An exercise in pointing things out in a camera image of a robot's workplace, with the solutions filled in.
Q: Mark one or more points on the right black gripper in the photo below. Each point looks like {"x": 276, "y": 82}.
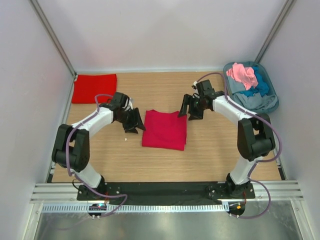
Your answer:
{"x": 188, "y": 100}

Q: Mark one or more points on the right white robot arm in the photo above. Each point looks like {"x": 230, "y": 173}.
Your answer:
{"x": 255, "y": 137}

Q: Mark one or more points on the magenta t-shirt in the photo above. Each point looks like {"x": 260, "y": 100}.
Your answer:
{"x": 164, "y": 130}

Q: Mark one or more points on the slotted cable duct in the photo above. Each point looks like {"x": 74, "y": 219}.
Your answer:
{"x": 100, "y": 208}

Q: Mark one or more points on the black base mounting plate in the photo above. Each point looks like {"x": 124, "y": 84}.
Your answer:
{"x": 177, "y": 193}

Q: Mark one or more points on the aluminium front rail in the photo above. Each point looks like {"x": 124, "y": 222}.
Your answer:
{"x": 65, "y": 192}

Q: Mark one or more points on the blue t-shirt in basket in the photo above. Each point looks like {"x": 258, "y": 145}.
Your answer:
{"x": 262, "y": 88}

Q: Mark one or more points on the right aluminium frame post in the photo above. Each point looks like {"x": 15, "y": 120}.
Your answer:
{"x": 279, "y": 21}

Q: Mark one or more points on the aluminium frame post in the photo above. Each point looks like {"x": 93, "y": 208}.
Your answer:
{"x": 279, "y": 21}
{"x": 52, "y": 35}

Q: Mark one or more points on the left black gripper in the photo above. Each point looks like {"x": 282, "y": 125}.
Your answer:
{"x": 140, "y": 124}

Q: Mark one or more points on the left aluminium frame post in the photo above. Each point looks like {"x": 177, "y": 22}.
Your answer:
{"x": 52, "y": 35}

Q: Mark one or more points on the pink t-shirt in basket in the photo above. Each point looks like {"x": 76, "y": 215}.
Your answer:
{"x": 243, "y": 75}

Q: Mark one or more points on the grey t-shirt in basket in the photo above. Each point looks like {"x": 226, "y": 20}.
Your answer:
{"x": 254, "y": 103}

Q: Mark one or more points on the folded red t-shirt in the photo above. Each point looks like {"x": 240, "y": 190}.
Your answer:
{"x": 86, "y": 87}

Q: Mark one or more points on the teal plastic laundry basket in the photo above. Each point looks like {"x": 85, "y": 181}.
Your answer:
{"x": 262, "y": 71}

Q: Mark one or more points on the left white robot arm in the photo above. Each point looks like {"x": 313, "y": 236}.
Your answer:
{"x": 71, "y": 149}

